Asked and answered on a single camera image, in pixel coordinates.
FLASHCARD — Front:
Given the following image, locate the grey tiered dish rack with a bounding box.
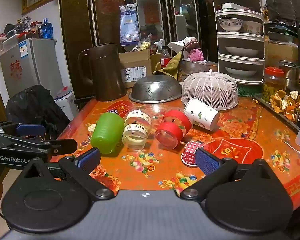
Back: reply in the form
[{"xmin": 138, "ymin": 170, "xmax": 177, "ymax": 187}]
[{"xmin": 211, "ymin": 0, "xmax": 267, "ymax": 86}]

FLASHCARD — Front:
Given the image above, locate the olive green cloth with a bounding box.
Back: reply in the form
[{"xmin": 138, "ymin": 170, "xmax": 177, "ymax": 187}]
[{"xmin": 153, "ymin": 52, "xmax": 184, "ymax": 82}]

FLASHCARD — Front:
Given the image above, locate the cola bottle with red label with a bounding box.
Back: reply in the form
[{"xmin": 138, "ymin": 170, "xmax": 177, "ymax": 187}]
[{"xmin": 160, "ymin": 46, "xmax": 171, "ymax": 69}]

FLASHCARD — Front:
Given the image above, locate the green plastic basket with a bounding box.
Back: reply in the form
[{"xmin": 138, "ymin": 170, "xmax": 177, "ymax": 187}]
[{"xmin": 236, "ymin": 83, "xmax": 264, "ymax": 97}]

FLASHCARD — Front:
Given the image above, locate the black plastic bag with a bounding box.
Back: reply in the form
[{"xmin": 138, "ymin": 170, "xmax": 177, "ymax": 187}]
[{"xmin": 5, "ymin": 85, "xmax": 71, "ymax": 140}]

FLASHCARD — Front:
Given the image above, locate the green plastic cup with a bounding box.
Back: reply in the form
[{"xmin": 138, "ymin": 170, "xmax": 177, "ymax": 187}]
[{"xmin": 90, "ymin": 112, "xmax": 126, "ymax": 155}]

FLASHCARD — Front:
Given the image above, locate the white plate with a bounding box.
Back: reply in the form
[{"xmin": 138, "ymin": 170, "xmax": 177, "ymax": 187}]
[
  {"xmin": 223, "ymin": 46, "xmax": 259, "ymax": 57},
  {"xmin": 223, "ymin": 66, "xmax": 258, "ymax": 77}
]

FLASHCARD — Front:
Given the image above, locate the glass jar with red lid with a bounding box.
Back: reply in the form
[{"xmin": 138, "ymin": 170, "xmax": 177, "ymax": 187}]
[{"xmin": 262, "ymin": 66, "xmax": 286, "ymax": 103}]

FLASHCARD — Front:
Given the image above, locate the pale patterned bowl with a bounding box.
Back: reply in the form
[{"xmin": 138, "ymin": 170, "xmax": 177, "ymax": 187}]
[{"xmin": 242, "ymin": 20, "xmax": 263, "ymax": 35}]

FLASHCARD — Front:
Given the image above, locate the white carton box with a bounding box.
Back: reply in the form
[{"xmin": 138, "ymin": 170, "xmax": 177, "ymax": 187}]
[{"xmin": 53, "ymin": 87, "xmax": 77, "ymax": 121}]

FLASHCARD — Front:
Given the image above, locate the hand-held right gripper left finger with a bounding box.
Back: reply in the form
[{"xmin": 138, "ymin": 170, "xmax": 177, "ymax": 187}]
[{"xmin": 21, "ymin": 147, "xmax": 115, "ymax": 201}]

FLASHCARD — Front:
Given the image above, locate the clear cup with red bands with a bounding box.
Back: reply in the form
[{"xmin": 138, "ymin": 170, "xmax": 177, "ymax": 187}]
[{"xmin": 154, "ymin": 107, "xmax": 193, "ymax": 150}]

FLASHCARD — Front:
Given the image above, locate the plain cardboard box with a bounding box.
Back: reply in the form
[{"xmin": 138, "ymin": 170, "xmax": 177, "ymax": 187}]
[{"xmin": 265, "ymin": 41, "xmax": 300, "ymax": 67}]

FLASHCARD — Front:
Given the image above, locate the pile of dried orange peels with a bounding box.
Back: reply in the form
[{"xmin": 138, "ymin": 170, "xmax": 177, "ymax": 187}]
[{"xmin": 269, "ymin": 89, "xmax": 300, "ymax": 122}]

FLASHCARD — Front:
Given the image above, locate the blue water bottle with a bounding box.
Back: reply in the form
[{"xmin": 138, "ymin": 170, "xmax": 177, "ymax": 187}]
[{"xmin": 41, "ymin": 18, "xmax": 54, "ymax": 39}]

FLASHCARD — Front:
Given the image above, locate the steel kettle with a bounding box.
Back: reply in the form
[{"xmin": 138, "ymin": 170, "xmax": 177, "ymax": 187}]
[{"xmin": 278, "ymin": 60, "xmax": 300, "ymax": 91}]

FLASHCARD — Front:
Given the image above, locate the dark wooden wardrobe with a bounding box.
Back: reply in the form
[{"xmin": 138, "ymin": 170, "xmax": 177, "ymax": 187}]
[{"xmin": 58, "ymin": 0, "xmax": 217, "ymax": 98}]

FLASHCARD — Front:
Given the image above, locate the white flat box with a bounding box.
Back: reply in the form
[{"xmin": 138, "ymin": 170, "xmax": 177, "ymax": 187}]
[{"xmin": 221, "ymin": 2, "xmax": 251, "ymax": 11}]

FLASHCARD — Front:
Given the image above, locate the pink cloth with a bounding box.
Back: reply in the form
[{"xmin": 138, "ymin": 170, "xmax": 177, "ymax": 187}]
[{"xmin": 187, "ymin": 47, "xmax": 205, "ymax": 63}]

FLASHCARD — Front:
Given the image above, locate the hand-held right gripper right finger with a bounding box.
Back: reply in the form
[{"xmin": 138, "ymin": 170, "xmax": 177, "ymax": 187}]
[{"xmin": 180, "ymin": 147, "xmax": 278, "ymax": 200}]

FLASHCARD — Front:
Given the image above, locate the cardboard box with label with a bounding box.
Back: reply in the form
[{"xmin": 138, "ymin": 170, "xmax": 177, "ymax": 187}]
[{"xmin": 118, "ymin": 49, "xmax": 153, "ymax": 89}]

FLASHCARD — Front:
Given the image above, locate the clear cup with yellow bands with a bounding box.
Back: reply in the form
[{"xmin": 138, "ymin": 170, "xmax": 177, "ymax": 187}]
[{"xmin": 122, "ymin": 109, "xmax": 153, "ymax": 152}]

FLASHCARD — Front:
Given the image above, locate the brown plastic jug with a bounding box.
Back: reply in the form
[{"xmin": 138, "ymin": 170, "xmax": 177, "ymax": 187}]
[{"xmin": 77, "ymin": 43, "xmax": 127, "ymax": 102}]

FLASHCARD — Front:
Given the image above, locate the white floral bowl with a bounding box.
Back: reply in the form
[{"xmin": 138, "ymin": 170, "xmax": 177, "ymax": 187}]
[{"xmin": 217, "ymin": 17, "xmax": 244, "ymax": 33}]

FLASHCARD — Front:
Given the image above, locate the blue and white package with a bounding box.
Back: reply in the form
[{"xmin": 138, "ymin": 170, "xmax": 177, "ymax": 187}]
[{"xmin": 119, "ymin": 3, "xmax": 141, "ymax": 46}]

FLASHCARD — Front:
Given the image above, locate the steel colander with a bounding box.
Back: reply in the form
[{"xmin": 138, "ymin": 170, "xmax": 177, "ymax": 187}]
[{"xmin": 128, "ymin": 75, "xmax": 183, "ymax": 104}]

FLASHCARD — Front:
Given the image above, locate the red polka-dot paper cup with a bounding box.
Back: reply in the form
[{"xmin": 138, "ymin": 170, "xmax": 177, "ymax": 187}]
[{"xmin": 181, "ymin": 141, "xmax": 206, "ymax": 166}]

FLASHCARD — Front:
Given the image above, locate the white plastic bag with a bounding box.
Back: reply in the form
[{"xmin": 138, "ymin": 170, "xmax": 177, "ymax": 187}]
[{"xmin": 167, "ymin": 37, "xmax": 198, "ymax": 56}]

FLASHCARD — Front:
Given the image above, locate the grey refrigerator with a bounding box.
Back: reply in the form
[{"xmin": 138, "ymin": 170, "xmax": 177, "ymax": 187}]
[{"xmin": 0, "ymin": 38, "xmax": 64, "ymax": 98}]

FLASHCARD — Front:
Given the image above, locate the dark tray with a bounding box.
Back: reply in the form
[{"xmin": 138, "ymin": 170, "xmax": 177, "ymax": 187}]
[{"xmin": 252, "ymin": 94, "xmax": 300, "ymax": 133}]

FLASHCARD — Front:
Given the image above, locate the white paper cup green print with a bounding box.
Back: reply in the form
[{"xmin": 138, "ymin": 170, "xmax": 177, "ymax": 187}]
[{"xmin": 184, "ymin": 98, "xmax": 220, "ymax": 131}]

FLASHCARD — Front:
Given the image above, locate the steel basin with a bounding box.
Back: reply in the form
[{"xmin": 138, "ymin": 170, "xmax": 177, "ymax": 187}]
[{"xmin": 181, "ymin": 60, "xmax": 219, "ymax": 83}]

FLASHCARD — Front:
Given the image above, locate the white plastic mesh food cover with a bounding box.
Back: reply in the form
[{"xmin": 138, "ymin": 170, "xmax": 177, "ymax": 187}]
[{"xmin": 181, "ymin": 69, "xmax": 239, "ymax": 111}]

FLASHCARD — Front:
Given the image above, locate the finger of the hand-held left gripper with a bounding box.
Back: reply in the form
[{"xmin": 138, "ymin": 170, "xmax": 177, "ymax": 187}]
[
  {"xmin": 22, "ymin": 138, "xmax": 78, "ymax": 156},
  {"xmin": 0, "ymin": 121, "xmax": 46, "ymax": 138}
]

